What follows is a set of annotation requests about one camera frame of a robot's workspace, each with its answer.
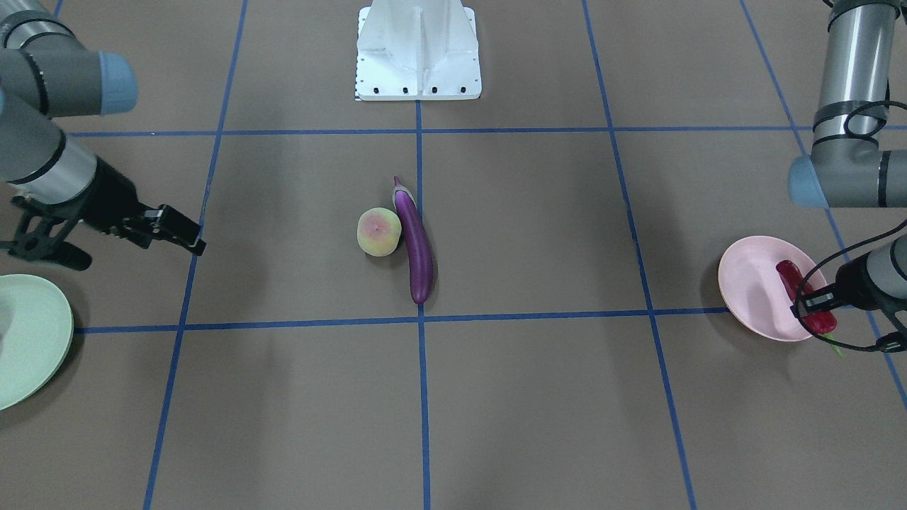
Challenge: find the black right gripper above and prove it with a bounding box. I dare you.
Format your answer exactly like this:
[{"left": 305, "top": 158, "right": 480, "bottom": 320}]
[{"left": 1, "top": 159, "right": 207, "bottom": 271}]

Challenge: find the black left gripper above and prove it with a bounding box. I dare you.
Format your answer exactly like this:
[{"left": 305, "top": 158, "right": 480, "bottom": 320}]
[{"left": 791, "top": 262, "right": 881, "bottom": 315}]

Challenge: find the red chili pepper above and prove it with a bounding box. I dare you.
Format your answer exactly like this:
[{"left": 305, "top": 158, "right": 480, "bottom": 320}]
[{"left": 775, "top": 259, "right": 845, "bottom": 358}]

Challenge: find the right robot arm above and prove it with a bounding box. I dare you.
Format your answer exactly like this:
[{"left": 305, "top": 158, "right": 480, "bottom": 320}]
[{"left": 1, "top": 1, "right": 206, "bottom": 271}]

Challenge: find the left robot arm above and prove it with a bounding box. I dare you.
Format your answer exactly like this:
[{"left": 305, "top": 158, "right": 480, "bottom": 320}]
[{"left": 788, "top": 1, "right": 906, "bottom": 209}]

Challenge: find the pink plate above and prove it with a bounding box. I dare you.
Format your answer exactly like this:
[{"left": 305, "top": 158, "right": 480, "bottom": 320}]
[{"left": 717, "top": 235, "right": 816, "bottom": 342}]

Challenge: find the light green plate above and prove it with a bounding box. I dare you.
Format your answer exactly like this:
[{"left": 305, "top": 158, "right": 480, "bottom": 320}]
[{"left": 1, "top": 274, "right": 74, "bottom": 410}]

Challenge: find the pale green peach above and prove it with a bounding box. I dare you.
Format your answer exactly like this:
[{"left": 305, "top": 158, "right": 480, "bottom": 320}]
[{"left": 356, "top": 208, "right": 402, "bottom": 257}]

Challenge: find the purple eggplant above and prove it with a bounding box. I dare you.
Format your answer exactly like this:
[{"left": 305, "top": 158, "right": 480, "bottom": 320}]
[{"left": 393, "top": 176, "right": 435, "bottom": 305}]

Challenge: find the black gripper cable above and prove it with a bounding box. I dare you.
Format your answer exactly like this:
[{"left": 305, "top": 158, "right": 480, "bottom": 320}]
[{"left": 791, "top": 221, "right": 907, "bottom": 353}]

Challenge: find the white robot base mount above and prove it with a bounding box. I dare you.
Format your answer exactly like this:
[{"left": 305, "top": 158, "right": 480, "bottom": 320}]
[{"left": 354, "top": 1, "right": 483, "bottom": 101}]

